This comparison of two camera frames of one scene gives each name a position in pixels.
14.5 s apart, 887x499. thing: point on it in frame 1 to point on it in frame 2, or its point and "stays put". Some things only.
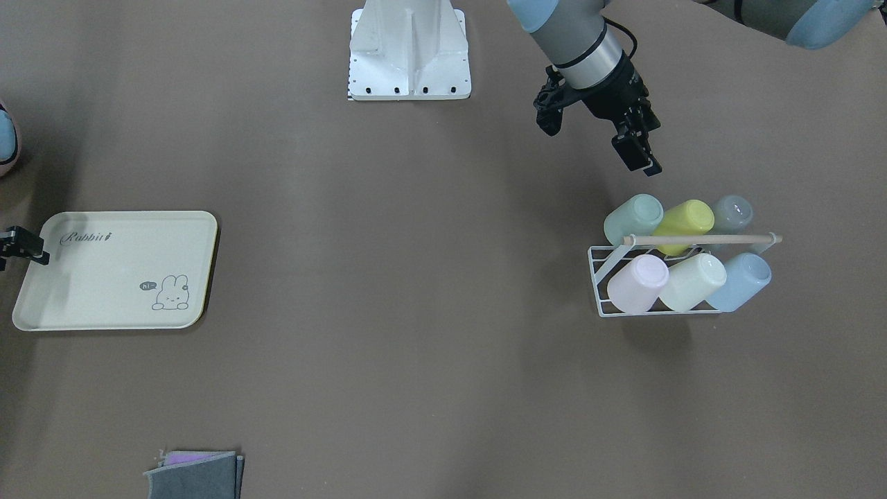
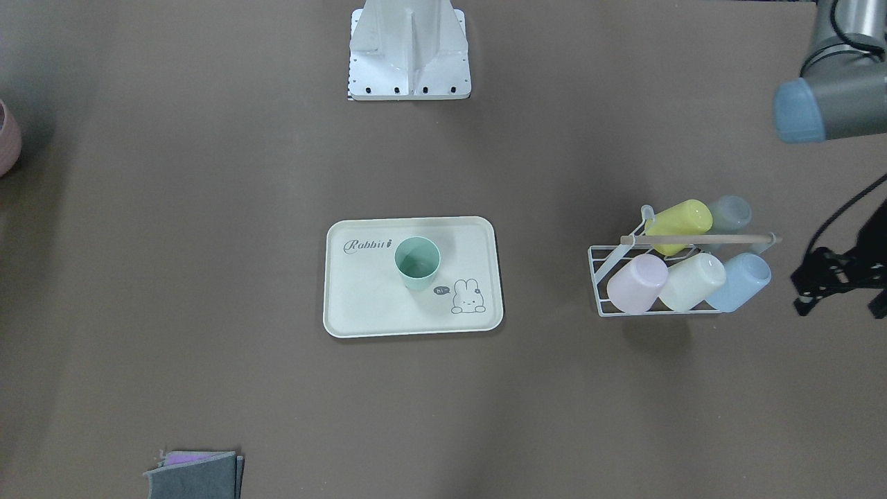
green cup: x=638 y=215 to x=417 y=260
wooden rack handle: x=772 y=238 stays put
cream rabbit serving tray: x=119 y=270 to x=364 y=293
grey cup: x=733 y=215 stays put
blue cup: x=745 y=274 stays put
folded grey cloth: x=197 y=475 stays put
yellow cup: x=691 y=217 stays put
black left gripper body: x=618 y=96 to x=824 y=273
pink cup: x=634 y=290 stays put
